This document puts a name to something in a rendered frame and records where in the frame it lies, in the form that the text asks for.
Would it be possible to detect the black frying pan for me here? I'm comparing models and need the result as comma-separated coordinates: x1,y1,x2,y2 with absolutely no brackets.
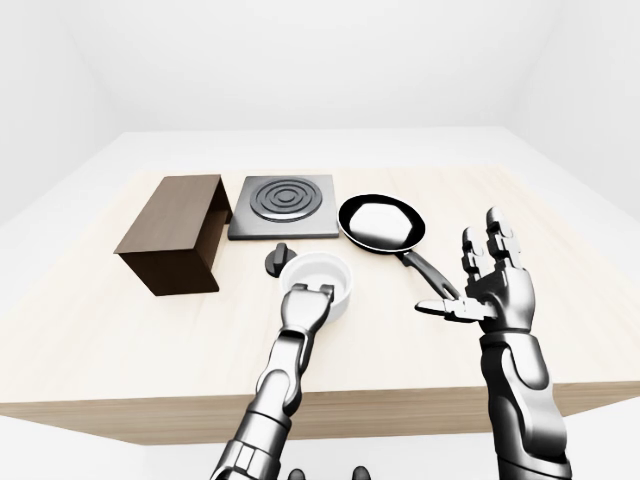
337,193,460,300

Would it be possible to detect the silver robot right hand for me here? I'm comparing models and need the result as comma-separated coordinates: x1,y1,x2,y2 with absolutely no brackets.
415,206,537,336

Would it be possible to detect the dark stove plate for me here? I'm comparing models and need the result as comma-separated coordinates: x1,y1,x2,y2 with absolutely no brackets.
227,174,340,241

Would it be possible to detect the round black knob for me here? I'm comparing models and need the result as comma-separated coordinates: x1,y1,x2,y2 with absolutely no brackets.
264,242,297,278

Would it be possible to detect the white bowl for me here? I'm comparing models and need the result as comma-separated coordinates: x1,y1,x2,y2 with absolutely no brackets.
278,252,353,323

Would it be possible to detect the silver robot left hand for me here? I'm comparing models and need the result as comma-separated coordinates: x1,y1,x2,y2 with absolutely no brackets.
277,282,336,338

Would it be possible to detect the brown wooden cabinet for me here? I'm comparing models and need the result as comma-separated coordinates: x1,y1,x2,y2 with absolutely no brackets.
113,173,235,298

